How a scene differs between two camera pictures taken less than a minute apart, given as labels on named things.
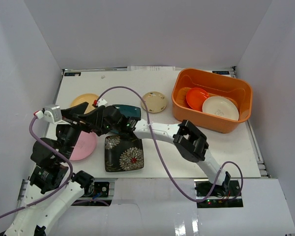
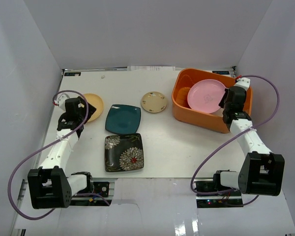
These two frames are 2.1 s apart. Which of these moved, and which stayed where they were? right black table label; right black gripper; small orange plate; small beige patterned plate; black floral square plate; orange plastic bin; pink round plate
Moved: pink round plate; small orange plate; right black gripper
Stayed: right black table label; black floral square plate; small beige patterned plate; orange plastic bin
